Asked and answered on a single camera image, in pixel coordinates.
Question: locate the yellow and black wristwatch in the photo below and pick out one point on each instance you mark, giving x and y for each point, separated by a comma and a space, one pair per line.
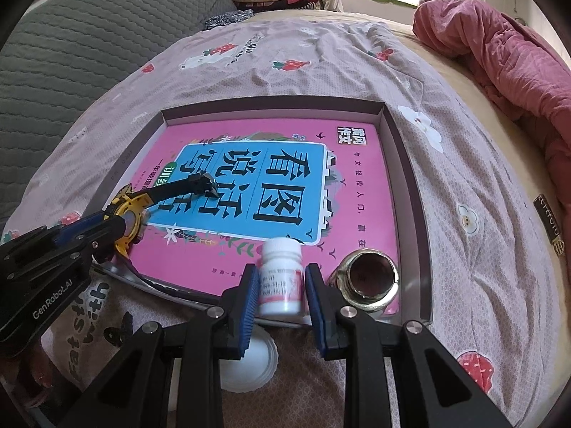
131, 207

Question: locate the pink quilt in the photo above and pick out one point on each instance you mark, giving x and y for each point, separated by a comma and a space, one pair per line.
499, 53

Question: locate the dark patterned cloth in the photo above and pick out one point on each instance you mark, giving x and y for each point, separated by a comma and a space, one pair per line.
227, 20

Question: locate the beige bed sheet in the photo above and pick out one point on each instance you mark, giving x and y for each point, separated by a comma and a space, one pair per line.
468, 98

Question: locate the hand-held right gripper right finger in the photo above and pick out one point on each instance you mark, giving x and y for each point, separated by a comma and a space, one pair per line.
316, 312

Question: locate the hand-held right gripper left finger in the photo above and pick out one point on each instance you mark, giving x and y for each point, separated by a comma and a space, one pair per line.
249, 312

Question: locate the shallow brown cardboard box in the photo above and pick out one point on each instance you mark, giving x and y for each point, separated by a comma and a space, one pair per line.
401, 165

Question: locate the white ribbed bottle cap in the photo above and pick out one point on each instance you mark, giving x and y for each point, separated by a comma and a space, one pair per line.
254, 365

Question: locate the pink and blue book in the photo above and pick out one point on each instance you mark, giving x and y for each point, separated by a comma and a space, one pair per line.
267, 187

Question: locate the grey quilted headboard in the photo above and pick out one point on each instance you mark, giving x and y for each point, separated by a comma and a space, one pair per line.
89, 53

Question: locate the small white pill bottle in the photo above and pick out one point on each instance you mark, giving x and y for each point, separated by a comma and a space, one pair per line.
281, 276

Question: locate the small black clip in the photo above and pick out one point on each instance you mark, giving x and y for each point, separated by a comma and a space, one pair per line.
118, 327

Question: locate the pink strawberry printed blanket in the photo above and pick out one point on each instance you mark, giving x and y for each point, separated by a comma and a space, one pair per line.
290, 62

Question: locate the black mattress label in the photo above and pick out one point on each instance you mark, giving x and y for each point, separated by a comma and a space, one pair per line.
548, 223

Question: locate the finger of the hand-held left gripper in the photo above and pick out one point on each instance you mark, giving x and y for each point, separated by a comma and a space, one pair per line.
111, 245
84, 227

